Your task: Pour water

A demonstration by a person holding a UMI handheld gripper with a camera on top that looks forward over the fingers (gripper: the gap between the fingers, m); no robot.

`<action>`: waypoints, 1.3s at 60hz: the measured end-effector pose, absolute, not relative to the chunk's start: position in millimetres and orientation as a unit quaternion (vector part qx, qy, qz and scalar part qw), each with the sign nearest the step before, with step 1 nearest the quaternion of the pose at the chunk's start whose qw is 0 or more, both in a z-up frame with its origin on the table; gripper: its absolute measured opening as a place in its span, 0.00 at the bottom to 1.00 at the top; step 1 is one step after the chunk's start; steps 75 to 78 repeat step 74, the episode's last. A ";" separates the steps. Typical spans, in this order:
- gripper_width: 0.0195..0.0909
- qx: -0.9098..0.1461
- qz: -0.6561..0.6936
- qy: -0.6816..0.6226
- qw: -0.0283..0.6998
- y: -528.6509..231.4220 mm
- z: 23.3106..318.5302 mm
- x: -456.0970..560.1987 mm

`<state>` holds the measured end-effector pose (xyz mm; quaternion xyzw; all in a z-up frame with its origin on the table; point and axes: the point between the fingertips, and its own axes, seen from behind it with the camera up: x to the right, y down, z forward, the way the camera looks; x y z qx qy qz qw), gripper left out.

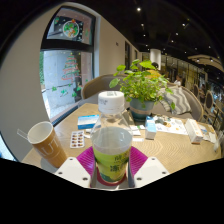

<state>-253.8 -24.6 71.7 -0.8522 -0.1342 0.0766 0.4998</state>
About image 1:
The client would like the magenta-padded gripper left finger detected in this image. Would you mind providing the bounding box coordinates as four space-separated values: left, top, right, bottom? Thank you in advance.
54 145 98 189

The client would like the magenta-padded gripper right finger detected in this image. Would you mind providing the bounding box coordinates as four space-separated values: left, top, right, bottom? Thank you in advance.
128 145 171 189

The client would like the group of wooden chairs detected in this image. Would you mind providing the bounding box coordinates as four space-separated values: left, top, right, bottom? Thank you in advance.
191 83 224 124

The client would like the grey chevron cushion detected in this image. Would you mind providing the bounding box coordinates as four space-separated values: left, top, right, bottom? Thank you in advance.
159 85 193 115

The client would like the printed white leaflet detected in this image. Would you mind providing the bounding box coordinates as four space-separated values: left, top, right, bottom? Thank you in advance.
154 114 189 136

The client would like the clear green-label drink bottle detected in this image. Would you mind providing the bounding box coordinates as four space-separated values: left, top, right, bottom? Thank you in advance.
90 90 134 184

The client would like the clear plastic cup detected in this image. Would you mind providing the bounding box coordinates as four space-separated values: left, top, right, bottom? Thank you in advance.
213 129 224 153

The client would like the pill blister pack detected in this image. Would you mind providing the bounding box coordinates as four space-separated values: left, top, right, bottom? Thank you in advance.
69 129 86 149

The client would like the grey curved sofa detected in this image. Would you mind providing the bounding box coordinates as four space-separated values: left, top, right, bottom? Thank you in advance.
80 73 204 123

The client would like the group of ceiling lights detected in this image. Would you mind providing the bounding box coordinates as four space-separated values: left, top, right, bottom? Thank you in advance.
134 5 218 63

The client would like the person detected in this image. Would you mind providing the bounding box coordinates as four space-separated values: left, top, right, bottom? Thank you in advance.
173 74 184 87
146 62 164 79

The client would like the flat blue box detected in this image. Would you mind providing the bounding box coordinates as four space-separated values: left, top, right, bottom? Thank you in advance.
77 114 100 130

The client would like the brown paper-look mug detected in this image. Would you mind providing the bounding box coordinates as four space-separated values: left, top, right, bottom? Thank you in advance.
17 120 69 169

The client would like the small light blue box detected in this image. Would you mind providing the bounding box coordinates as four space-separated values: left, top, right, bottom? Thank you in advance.
144 115 158 140

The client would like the long white box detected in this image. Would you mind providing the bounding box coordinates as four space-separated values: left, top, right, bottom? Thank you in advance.
184 118 204 145

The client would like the green potted plant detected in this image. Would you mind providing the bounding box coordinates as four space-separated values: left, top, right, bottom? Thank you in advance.
109 58 176 122

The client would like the white round pillar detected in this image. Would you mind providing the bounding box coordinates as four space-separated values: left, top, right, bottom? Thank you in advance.
149 48 163 71

